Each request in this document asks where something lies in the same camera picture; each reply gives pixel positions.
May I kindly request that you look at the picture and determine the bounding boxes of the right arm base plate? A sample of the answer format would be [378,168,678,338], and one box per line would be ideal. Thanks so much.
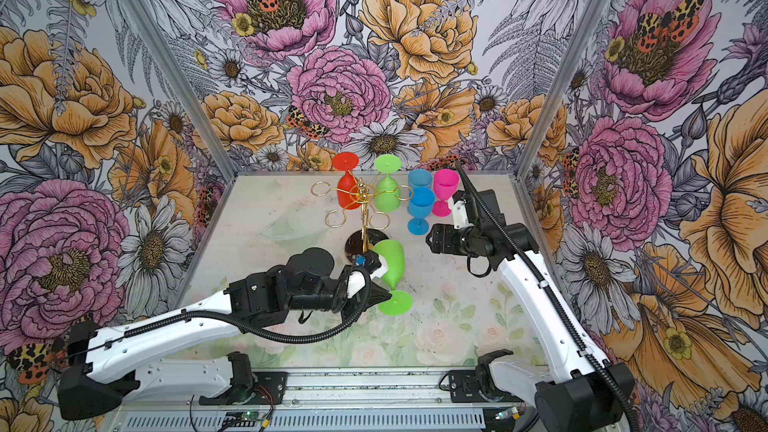
[440,369,522,404]

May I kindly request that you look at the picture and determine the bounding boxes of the pink wine glass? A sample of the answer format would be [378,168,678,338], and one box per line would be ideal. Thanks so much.
[432,169,460,217]

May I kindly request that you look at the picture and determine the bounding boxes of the aluminium front rail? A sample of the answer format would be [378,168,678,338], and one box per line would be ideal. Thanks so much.
[110,365,625,412]

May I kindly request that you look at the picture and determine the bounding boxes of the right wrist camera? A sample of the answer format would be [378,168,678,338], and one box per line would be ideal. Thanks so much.
[449,190,477,230]

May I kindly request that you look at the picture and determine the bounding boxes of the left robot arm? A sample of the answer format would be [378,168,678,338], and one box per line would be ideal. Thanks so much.
[58,247,394,421]

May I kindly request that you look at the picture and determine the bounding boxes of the red wine glass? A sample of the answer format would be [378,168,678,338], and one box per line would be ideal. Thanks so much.
[332,152,360,210]

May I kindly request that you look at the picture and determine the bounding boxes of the small green circuit board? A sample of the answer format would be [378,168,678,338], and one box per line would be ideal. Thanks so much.
[221,410,274,431]

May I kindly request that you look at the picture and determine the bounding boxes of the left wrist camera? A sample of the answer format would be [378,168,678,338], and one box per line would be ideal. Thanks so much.
[353,251,388,279]

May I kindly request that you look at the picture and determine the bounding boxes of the green wine glass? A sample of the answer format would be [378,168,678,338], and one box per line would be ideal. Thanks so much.
[374,154,402,213]
[373,239,413,316]

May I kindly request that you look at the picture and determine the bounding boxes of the white vent grille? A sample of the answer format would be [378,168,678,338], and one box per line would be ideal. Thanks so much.
[120,408,486,431]

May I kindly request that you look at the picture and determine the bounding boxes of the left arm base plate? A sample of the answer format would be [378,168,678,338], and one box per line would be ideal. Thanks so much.
[198,371,289,406]

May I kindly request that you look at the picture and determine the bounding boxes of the blue wine glass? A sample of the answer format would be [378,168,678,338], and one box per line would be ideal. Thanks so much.
[407,169,433,189]
[407,187,435,236]

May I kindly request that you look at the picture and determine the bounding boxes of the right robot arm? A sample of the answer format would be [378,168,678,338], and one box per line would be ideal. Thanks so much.
[426,165,640,431]

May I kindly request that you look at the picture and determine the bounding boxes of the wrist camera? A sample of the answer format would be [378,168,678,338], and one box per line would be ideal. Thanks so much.
[449,190,477,230]
[353,251,388,279]

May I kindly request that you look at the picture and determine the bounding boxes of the gold wire wine glass rack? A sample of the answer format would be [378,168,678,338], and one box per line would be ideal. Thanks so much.
[324,179,391,262]

